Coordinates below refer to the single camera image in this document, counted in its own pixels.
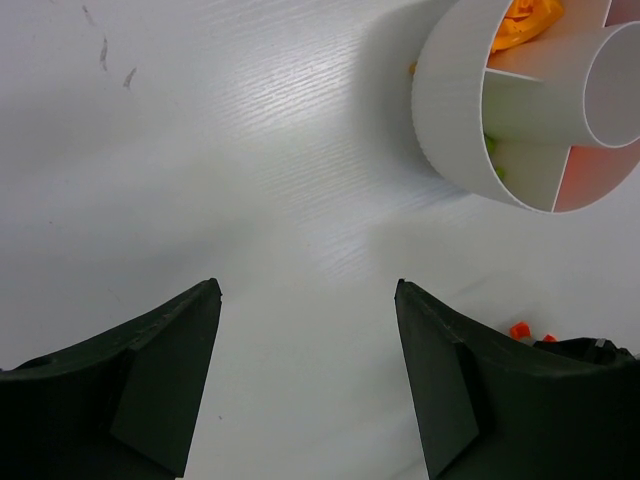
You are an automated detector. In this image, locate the orange long lego brick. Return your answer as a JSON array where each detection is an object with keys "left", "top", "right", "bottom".
[{"left": 509, "top": 322, "right": 532, "bottom": 341}]

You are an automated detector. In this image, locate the white divided round container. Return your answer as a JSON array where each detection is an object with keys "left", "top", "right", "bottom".
[{"left": 411, "top": 1, "right": 639, "bottom": 214}]

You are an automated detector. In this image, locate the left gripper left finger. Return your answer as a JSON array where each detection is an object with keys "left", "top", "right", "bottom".
[{"left": 1, "top": 278, "right": 221, "bottom": 479}]

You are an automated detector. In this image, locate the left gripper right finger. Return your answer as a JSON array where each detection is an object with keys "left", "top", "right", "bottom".
[{"left": 395, "top": 280, "right": 639, "bottom": 479}]

